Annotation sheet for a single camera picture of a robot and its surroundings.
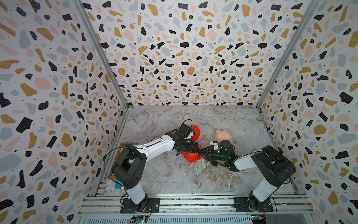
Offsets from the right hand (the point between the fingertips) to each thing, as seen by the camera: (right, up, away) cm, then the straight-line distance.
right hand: (198, 152), depth 85 cm
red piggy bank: (-4, -3, 0) cm, 5 cm away
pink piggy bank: (+16, +10, +7) cm, 20 cm away
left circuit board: (-31, -30, -15) cm, 46 cm away
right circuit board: (+30, -31, -14) cm, 45 cm away
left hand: (-2, +2, +1) cm, 3 cm away
